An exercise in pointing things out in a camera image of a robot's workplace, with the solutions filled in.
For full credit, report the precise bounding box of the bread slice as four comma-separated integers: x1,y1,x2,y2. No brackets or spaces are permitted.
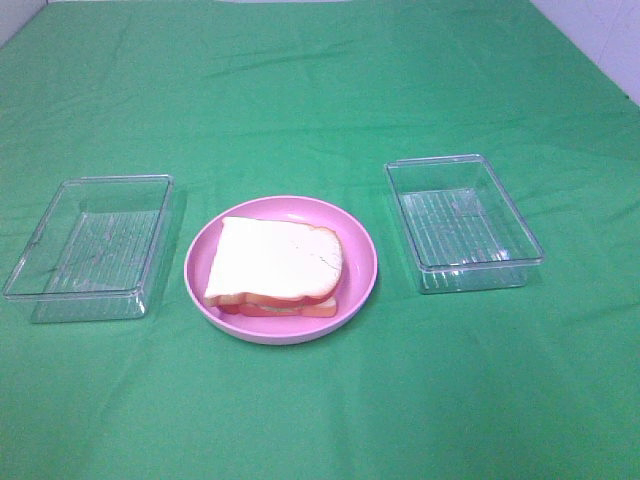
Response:
219,296,337,318
204,216,343,307

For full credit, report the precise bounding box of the green lettuce leaf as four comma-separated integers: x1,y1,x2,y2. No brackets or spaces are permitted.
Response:
246,303,305,316

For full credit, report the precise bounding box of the pink round plate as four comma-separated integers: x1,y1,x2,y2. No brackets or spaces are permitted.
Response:
184,195,378,345

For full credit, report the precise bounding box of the right clear plastic container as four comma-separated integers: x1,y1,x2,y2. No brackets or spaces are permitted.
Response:
384,154,544,294

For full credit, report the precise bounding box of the clear plastic container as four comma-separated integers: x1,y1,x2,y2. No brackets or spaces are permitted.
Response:
2,174,174,323
384,154,544,294

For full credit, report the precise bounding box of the green tablecloth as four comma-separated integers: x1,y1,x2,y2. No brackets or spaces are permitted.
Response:
1,1,639,479

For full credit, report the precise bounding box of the left clear plastic container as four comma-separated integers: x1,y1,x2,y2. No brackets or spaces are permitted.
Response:
2,174,174,323

